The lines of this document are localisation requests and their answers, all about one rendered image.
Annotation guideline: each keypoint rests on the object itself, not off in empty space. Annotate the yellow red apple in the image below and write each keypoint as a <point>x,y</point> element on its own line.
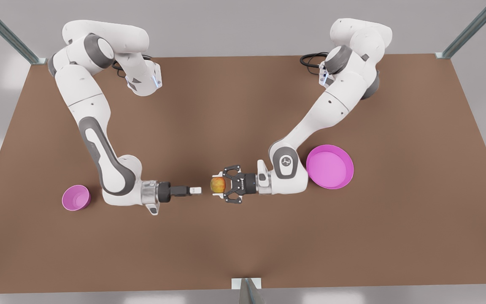
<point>217,185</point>

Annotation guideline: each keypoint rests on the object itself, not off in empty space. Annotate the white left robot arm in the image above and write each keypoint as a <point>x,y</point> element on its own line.
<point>336,101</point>

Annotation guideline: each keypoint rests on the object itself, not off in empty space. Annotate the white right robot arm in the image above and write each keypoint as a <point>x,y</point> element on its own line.
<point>82,88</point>

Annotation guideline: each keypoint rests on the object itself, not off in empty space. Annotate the pink plate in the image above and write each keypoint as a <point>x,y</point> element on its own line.
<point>327,165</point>

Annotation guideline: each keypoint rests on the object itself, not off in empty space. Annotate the pink bowl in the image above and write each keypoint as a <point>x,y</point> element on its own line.
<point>75,198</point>

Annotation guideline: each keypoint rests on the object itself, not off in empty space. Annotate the silver frame post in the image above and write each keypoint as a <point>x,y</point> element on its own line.
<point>471,27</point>
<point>6,33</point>
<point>247,291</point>

